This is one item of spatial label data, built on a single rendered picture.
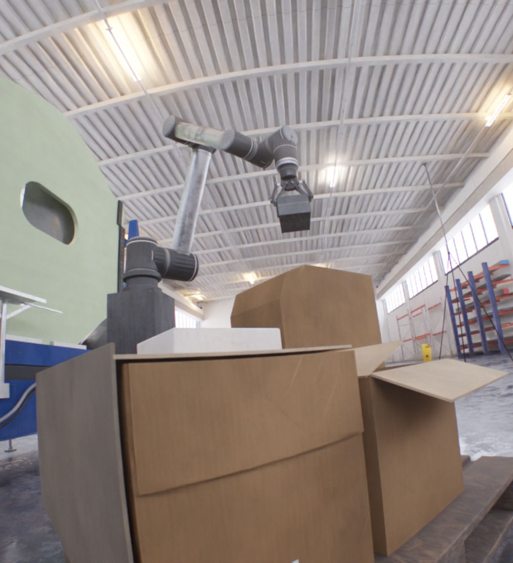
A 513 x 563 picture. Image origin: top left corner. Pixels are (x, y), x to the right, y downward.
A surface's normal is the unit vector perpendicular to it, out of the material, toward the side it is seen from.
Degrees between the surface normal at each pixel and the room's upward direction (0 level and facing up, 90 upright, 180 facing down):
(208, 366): 90
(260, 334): 90
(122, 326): 90
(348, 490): 90
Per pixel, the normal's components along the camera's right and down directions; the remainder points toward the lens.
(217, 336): 0.60, -0.23
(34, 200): 0.84, -0.20
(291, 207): -0.08, -0.21
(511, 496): -0.79, -0.05
